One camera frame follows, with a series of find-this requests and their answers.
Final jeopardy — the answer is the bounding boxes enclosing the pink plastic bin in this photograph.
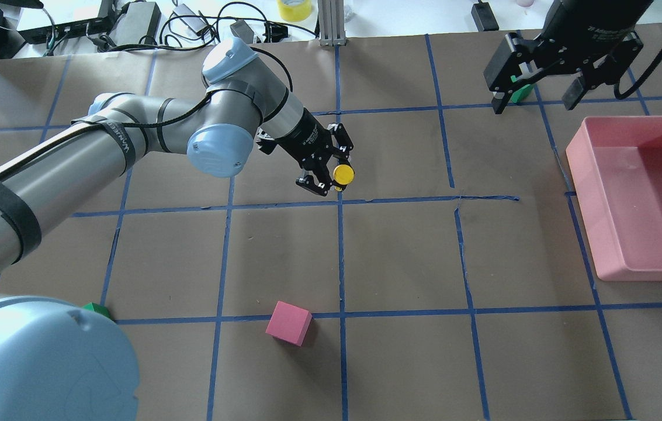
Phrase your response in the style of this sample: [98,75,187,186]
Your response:
[566,116,662,282]

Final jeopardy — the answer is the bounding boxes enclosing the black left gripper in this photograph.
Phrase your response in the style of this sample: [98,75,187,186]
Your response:
[275,108,354,197]

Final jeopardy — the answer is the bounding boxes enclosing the pink cube centre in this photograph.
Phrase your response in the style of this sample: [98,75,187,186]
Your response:
[265,301,313,346]

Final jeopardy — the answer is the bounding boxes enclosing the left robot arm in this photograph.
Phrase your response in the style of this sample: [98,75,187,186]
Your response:
[0,37,354,420]

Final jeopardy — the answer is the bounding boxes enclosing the yellow push button switch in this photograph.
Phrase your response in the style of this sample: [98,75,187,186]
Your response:
[332,164,356,192]

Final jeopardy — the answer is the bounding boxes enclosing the yellow tape roll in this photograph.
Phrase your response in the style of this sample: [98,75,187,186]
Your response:
[276,0,313,22]

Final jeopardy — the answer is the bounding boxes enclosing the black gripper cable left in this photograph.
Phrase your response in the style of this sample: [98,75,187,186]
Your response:
[71,44,295,132]

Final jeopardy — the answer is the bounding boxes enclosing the aluminium frame post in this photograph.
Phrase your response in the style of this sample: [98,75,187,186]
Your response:
[317,0,348,46]

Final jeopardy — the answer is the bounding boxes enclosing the black power adapter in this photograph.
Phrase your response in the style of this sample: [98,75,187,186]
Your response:
[470,1,500,32]

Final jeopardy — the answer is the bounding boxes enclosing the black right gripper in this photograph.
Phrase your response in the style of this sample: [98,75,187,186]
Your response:
[483,1,644,115]

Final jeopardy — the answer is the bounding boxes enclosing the green cube near bin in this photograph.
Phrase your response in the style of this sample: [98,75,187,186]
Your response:
[510,84,535,104]

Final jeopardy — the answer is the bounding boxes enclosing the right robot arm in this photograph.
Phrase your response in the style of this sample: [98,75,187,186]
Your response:
[483,1,651,114]

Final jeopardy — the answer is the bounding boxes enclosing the green cube far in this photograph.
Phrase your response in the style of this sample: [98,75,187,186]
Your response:
[82,303,113,320]

